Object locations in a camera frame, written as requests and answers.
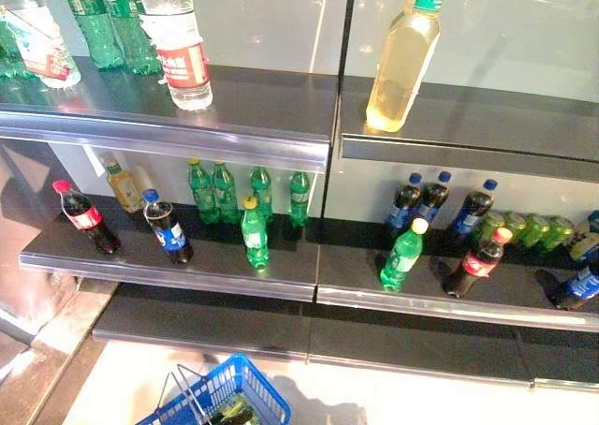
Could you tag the large water bottle red label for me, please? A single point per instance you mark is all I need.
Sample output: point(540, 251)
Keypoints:
point(42, 46)
point(182, 64)

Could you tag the green drink can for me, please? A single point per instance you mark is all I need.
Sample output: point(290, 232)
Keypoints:
point(534, 230)
point(558, 232)
point(514, 226)
point(236, 404)
point(489, 224)

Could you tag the blue cream cookie box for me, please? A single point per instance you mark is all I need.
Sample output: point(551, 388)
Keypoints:
point(587, 242)

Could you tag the small yellow tea bottle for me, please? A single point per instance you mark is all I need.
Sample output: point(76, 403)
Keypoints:
point(122, 188)

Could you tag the dark cola bottle red cap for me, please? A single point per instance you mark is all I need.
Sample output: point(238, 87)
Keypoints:
point(89, 219)
point(475, 261)

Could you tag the large green soda bottle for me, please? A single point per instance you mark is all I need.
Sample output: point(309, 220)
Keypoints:
point(135, 41)
point(9, 60)
point(100, 36)

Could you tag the dark cola bottle blue cap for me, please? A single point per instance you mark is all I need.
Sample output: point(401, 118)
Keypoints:
point(170, 233)
point(433, 200)
point(402, 207)
point(472, 209)
point(578, 284)

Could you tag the large yellow tea bottle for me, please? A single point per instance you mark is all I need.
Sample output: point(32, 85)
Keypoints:
point(398, 69)

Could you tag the blue plastic shopping basket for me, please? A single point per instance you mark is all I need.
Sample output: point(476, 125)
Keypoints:
point(262, 397)

